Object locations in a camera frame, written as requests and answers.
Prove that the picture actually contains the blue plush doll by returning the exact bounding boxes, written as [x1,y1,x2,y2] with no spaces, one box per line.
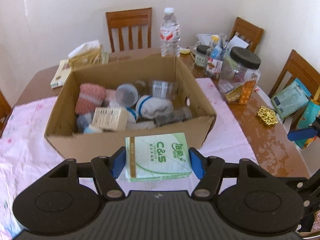
[83,125,103,134]

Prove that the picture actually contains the green C&S tissue pack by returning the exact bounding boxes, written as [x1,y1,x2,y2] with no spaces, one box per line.
[125,133,192,182]

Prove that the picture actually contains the blue speckled knit sock roll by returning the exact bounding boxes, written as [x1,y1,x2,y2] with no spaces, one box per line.
[76,112,94,133]

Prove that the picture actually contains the pink knit sock roll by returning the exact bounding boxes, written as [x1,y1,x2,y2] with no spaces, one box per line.
[75,83,106,115]

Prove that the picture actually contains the small clear jar dark contents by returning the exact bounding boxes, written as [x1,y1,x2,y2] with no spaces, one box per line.
[116,83,139,107]

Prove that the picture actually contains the white sock blue band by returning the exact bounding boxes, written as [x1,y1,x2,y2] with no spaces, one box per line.
[136,95,173,120]
[108,100,138,130]

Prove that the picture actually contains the clear container red label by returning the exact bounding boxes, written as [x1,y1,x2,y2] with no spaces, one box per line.
[149,80,178,100]

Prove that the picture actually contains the small pink carton box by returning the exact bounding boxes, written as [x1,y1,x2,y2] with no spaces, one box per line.
[103,89,116,107]

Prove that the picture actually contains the teal yellow gift bag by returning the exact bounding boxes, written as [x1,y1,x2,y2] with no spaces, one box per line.
[295,88,319,149]

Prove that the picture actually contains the gold ornament coaster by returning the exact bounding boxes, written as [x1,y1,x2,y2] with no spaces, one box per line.
[257,106,278,126]

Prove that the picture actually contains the teal foil pouch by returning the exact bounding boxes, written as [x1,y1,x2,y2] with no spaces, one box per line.
[271,78,311,120]

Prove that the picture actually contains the wooden chair far right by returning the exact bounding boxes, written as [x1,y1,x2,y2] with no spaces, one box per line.
[268,49,319,98]

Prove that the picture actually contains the wooden chair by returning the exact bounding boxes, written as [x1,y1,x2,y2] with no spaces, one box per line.
[0,91,12,135]
[229,17,264,53]
[105,7,152,53]
[268,49,319,98]

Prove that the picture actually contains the cardboard box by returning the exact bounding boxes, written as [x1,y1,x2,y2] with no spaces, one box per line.
[44,55,216,163]

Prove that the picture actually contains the pink floral tablecloth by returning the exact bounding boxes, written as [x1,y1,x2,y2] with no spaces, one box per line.
[1,78,257,239]

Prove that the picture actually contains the large jar black lid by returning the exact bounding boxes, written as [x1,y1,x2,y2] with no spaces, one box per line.
[218,46,261,105]

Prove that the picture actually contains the white green book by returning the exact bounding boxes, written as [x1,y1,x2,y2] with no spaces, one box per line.
[50,60,71,89]

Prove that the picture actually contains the wooden chair back right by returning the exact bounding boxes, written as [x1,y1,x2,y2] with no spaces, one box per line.
[229,17,264,53]

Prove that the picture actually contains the small jar dark lid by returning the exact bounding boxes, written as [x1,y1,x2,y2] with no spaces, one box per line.
[194,44,210,68]

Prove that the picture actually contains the gold tissue box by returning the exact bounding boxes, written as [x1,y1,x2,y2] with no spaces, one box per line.
[68,40,108,69]

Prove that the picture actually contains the wooden chair left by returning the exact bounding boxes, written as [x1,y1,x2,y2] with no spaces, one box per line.
[0,91,12,135]

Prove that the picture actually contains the plastic water bottle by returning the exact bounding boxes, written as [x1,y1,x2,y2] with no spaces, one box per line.
[160,8,181,57]

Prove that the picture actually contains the wooden chair back centre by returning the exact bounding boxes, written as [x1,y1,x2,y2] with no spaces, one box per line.
[105,7,152,53]

